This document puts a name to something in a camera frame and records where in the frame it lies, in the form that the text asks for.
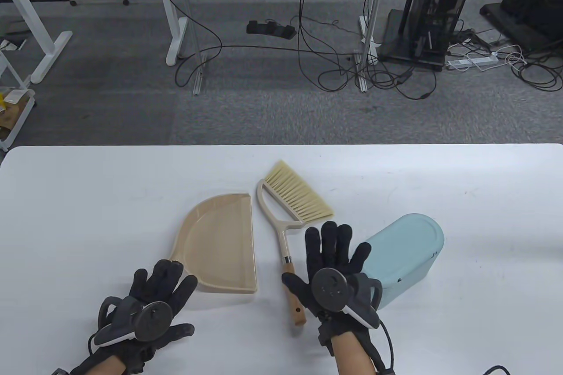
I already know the person's right hand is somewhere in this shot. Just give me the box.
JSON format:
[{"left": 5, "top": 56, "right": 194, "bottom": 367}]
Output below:
[{"left": 281, "top": 221, "right": 383, "bottom": 337}]

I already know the person's left hand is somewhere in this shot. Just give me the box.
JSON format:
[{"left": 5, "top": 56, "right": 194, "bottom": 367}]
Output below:
[{"left": 88, "top": 259, "right": 198, "bottom": 371}]

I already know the beige brush with wooden handle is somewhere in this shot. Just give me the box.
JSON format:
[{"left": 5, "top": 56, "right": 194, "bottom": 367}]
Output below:
[{"left": 257, "top": 160, "right": 335, "bottom": 326}]

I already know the beige plastic dustpan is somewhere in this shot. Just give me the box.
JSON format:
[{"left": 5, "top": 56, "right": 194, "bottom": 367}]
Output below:
[{"left": 169, "top": 193, "right": 258, "bottom": 294}]

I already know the light blue desktop trash can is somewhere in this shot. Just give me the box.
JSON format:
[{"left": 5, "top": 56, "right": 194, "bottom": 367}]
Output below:
[{"left": 350, "top": 213, "right": 445, "bottom": 310}]

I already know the person's left forearm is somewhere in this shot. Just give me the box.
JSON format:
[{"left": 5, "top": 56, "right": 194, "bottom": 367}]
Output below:
[{"left": 53, "top": 354, "right": 129, "bottom": 375}]

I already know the person's right forearm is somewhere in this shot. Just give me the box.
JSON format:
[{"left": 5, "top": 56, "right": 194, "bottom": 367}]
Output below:
[{"left": 319, "top": 327, "right": 388, "bottom": 375}]

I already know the grey left hand controller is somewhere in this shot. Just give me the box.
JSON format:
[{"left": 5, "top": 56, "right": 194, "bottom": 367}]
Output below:
[{"left": 95, "top": 297, "right": 173, "bottom": 347}]

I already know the grey hand controller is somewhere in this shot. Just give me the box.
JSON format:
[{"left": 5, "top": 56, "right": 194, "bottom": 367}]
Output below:
[
  {"left": 311, "top": 269, "right": 383, "bottom": 329},
  {"left": 95, "top": 297, "right": 173, "bottom": 347}
]

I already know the grey right hand controller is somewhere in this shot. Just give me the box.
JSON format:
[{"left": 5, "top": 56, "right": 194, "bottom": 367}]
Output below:
[{"left": 311, "top": 269, "right": 383, "bottom": 329}]

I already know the white table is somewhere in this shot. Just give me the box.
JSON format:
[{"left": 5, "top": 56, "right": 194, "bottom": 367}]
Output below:
[{"left": 0, "top": 143, "right": 563, "bottom": 375}]

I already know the white cart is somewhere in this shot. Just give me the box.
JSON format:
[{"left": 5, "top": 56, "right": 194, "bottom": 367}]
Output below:
[{"left": 0, "top": 50, "right": 37, "bottom": 152}]

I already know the black power strip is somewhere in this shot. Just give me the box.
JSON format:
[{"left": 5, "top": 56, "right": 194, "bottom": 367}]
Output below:
[{"left": 246, "top": 20, "right": 296, "bottom": 40}]

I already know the white power strip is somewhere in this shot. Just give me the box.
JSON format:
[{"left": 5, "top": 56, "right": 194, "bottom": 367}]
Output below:
[{"left": 446, "top": 53, "right": 500, "bottom": 70}]

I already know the black computer tower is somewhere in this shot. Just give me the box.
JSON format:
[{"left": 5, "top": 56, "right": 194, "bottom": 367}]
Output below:
[{"left": 379, "top": 0, "right": 474, "bottom": 71}]

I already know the white desk leg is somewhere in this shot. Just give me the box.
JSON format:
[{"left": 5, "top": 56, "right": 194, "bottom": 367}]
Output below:
[{"left": 0, "top": 0, "right": 73, "bottom": 84}]

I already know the black equipment stand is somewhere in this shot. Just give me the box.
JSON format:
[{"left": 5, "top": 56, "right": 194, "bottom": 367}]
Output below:
[{"left": 479, "top": 0, "right": 563, "bottom": 52}]

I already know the silver aluminium post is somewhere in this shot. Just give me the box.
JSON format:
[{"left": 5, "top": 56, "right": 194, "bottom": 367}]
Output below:
[
  {"left": 355, "top": 0, "right": 391, "bottom": 93},
  {"left": 173, "top": 0, "right": 207, "bottom": 95}
]

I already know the white desk frame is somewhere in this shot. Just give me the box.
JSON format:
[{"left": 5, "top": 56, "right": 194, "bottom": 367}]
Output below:
[{"left": 107, "top": 0, "right": 428, "bottom": 67}]

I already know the tangle of black floor cables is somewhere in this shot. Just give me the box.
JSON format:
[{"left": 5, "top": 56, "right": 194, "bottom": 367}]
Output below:
[{"left": 140, "top": 0, "right": 438, "bottom": 101}]

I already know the tangle of dark cables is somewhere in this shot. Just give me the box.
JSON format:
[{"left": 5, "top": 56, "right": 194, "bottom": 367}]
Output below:
[{"left": 449, "top": 28, "right": 563, "bottom": 92}]

